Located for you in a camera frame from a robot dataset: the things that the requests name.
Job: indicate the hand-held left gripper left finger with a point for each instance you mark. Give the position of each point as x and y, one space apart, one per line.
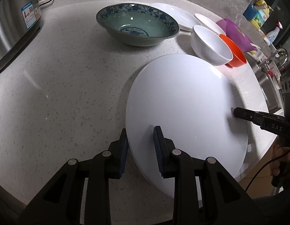
123 154

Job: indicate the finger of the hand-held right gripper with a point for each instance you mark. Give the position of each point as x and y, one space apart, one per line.
245 116

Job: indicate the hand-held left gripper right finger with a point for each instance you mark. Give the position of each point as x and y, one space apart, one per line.
158 150

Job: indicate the large white plate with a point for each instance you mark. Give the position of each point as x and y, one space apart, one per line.
187 103

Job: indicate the orange bowl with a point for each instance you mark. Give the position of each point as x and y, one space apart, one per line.
236 58

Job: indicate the person's right hand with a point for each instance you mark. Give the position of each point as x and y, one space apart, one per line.
274 161

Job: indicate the stainless steel sink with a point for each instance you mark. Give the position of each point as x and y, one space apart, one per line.
264 79

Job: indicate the chrome faucet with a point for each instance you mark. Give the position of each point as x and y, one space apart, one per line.
276 55

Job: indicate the white spoon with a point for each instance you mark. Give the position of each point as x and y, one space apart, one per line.
254 48

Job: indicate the white bowl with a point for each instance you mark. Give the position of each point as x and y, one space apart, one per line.
206 44

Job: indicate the purple bowl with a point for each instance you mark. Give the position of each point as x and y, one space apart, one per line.
236 32

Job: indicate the white spray bottle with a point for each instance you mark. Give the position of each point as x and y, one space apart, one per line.
272 34

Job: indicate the small white plate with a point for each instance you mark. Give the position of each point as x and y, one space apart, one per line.
208 21

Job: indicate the blue and yellow containers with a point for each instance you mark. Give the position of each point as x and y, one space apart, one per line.
261 14

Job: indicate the blue cup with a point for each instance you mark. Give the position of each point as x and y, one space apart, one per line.
249 10

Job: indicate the white oval plate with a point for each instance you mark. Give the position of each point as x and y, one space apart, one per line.
180 14

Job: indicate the blue patterned green bowl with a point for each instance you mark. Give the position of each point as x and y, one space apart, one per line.
135 21

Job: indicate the stainless steel rice cooker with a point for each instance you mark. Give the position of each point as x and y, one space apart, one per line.
9 28

